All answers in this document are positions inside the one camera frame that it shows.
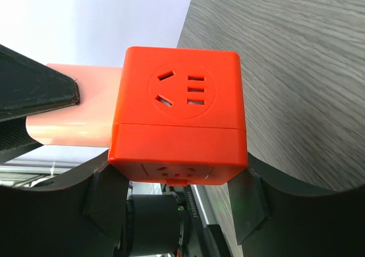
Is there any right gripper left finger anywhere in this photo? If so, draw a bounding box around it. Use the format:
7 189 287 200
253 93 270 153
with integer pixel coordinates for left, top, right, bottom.
1 153 129 256

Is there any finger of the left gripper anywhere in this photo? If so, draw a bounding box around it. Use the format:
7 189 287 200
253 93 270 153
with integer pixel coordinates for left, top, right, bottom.
1 45 80 122
0 117 43 163

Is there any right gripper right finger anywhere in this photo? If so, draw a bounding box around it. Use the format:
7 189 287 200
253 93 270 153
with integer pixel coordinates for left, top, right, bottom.
228 155 364 256

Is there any pink plug adapter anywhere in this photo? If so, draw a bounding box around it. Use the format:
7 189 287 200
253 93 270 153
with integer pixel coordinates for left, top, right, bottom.
26 64 122 148

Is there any red cube socket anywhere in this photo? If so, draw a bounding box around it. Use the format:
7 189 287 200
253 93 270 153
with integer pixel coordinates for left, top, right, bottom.
108 46 248 186

